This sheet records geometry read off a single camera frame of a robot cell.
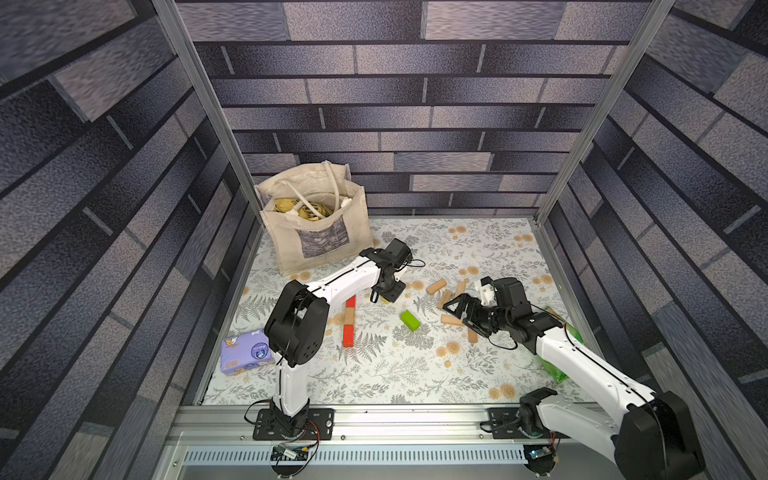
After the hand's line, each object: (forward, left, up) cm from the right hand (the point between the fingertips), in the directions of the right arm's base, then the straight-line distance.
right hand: (450, 311), depth 83 cm
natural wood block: (+2, +30, -9) cm, 31 cm away
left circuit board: (-33, +41, -11) cm, 54 cm away
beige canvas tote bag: (+25, +40, +14) cm, 49 cm away
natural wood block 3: (+15, -7, -11) cm, 20 cm away
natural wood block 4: (+2, -1, -9) cm, 10 cm away
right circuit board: (-31, -21, -15) cm, 40 cm away
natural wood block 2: (+15, +2, -11) cm, 18 cm away
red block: (+6, +30, -7) cm, 31 cm away
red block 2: (-4, +30, -10) cm, 32 cm away
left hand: (+9, +17, -3) cm, 19 cm away
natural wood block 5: (-3, -8, -9) cm, 13 cm away
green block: (+2, +11, -10) cm, 15 cm away
